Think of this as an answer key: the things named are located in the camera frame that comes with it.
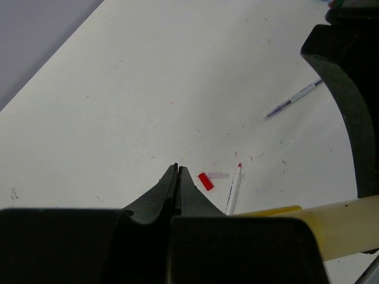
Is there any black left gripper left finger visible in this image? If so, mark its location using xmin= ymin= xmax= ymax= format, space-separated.
xmin=1 ymin=164 xmax=178 ymax=283

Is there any red pen cap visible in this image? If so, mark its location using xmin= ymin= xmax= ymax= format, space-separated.
xmin=198 ymin=172 xmax=229 ymax=191

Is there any purple ballpoint pen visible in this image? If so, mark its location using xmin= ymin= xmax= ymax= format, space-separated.
xmin=264 ymin=78 xmax=323 ymax=120

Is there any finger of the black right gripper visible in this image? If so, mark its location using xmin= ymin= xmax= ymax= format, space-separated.
xmin=301 ymin=25 xmax=378 ymax=198

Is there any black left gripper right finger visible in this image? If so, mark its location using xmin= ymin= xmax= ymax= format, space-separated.
xmin=167 ymin=166 xmax=328 ymax=283

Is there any white pen with red tip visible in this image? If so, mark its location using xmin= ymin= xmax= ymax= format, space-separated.
xmin=225 ymin=163 xmax=242 ymax=215

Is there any yellow marker pen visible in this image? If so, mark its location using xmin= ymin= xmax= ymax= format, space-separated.
xmin=237 ymin=195 xmax=378 ymax=261

